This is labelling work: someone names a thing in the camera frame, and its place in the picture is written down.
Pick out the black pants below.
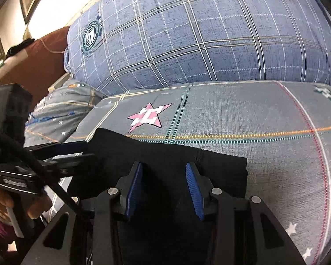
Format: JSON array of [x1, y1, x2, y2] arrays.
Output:
[[67, 129, 248, 264]]

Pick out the person's left hand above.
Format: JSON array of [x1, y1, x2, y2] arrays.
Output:
[[0, 188, 52, 224]]

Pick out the grey star pillow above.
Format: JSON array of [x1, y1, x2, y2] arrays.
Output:
[[24, 78, 106, 147]]

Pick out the brown headboard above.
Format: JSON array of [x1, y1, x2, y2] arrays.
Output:
[[0, 26, 69, 110]]

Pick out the grey star bed sheet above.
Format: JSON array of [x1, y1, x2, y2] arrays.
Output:
[[66, 81, 331, 264]]

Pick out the dark cloth on headboard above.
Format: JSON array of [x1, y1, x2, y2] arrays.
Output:
[[6, 38, 35, 59]]

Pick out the blue plaid quilt bundle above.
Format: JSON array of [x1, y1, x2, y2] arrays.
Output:
[[64, 0, 331, 96]]

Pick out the blue string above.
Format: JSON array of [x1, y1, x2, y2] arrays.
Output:
[[26, 111, 76, 128]]

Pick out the wooden bed frame block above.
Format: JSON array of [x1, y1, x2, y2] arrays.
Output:
[[48, 72, 71, 93]]

